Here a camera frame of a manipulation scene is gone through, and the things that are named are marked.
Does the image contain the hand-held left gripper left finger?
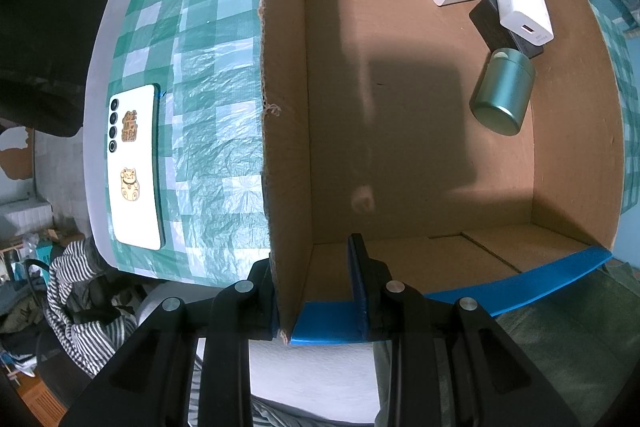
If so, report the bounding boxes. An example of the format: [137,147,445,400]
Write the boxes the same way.
[60,257,279,427]

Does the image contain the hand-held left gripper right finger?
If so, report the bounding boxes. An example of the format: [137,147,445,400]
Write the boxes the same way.
[347,233,583,427]

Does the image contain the blue-sided cardboard box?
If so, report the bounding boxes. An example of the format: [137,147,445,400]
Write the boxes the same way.
[257,0,626,348]

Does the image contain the green metal tin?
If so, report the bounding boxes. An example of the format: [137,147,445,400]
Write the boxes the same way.
[469,48,536,138]

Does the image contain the grey and black round puck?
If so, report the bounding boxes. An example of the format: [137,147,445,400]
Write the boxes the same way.
[469,0,545,59]

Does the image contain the striped cloth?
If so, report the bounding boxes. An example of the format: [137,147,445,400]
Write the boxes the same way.
[47,239,146,375]

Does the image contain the white phone with gold stickers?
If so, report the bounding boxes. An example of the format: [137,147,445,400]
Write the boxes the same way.
[106,83,166,252]

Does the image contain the olive green cloth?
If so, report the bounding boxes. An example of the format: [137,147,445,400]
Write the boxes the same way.
[375,264,640,427]

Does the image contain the light teal checked tablecloth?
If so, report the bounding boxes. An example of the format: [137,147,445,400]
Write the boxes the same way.
[102,0,640,285]

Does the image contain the wooden crate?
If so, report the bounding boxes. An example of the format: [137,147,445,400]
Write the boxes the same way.
[17,379,68,423]

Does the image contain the white storage box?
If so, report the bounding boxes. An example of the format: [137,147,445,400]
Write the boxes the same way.
[0,199,55,242]

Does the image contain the large dark object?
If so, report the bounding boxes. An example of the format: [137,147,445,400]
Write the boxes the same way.
[0,0,136,138]

